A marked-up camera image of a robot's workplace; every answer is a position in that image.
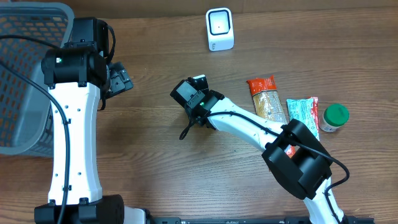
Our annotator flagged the red and tan cracker package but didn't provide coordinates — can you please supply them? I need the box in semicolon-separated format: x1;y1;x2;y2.
246;75;296;158

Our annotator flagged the light blue tissue pack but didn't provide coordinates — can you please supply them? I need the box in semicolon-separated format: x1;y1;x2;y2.
286;97;320;140

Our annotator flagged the red snack stick package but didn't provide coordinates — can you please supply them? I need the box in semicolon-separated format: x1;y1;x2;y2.
310;96;319;131

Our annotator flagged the green lid jar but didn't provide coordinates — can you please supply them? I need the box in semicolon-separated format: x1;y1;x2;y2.
319;104;349;133

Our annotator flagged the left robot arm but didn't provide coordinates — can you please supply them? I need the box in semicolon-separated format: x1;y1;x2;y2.
34;17;148;223

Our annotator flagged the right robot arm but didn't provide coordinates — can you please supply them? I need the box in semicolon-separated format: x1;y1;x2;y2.
170;75;348;223

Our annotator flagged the white barcode scanner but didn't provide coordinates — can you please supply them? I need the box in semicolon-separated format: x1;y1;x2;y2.
205;7;234;52

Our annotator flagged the grey plastic shopping basket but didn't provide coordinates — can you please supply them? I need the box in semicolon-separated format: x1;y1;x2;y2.
1;2;75;157

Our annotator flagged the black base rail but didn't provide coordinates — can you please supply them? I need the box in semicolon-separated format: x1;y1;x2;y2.
146;216;376;224

